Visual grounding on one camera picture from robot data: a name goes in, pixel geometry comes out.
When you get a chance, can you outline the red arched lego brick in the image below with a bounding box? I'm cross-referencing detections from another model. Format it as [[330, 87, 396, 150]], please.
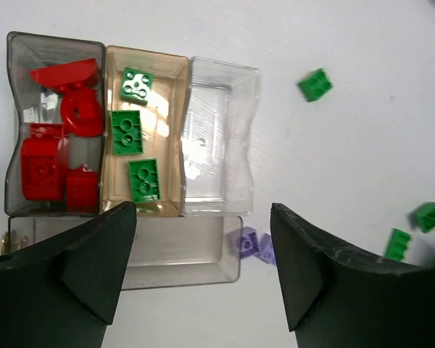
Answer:
[[20, 123, 70, 201]]

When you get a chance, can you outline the purple lego brick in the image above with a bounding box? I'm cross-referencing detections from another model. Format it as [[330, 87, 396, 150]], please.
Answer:
[[228, 226, 260, 260], [256, 233, 276, 266]]

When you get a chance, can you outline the tan plastic container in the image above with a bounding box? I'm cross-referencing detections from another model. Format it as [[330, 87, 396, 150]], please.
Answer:
[[100, 46, 191, 218]]

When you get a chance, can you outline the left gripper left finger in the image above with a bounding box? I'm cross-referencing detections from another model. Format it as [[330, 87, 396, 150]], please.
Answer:
[[0, 202, 136, 347]]

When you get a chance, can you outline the long clear plastic container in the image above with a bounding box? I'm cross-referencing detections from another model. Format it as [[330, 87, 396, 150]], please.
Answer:
[[0, 210, 243, 294]]

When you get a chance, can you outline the red round lego piece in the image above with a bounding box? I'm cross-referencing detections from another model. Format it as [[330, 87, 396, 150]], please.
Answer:
[[60, 87, 104, 137]]

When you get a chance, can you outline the small red lego brick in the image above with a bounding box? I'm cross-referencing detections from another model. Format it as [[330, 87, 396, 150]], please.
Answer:
[[66, 165, 98, 211]]

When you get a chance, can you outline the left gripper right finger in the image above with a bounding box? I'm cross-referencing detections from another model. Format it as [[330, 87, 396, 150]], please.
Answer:
[[270, 203, 435, 347]]

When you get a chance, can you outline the red long lego brick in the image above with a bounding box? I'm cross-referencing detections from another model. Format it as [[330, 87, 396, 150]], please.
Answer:
[[29, 58, 101, 94]]

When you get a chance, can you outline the smoky grey plastic container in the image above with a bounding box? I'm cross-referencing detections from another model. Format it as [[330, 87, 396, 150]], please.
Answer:
[[4, 31, 106, 217]]

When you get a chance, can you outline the green curved lego brick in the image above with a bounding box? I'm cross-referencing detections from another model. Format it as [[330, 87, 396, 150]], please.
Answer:
[[110, 110, 143, 155]]

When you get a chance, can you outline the green long lego brick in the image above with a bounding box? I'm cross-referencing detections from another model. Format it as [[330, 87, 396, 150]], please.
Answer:
[[384, 228, 413, 262]]

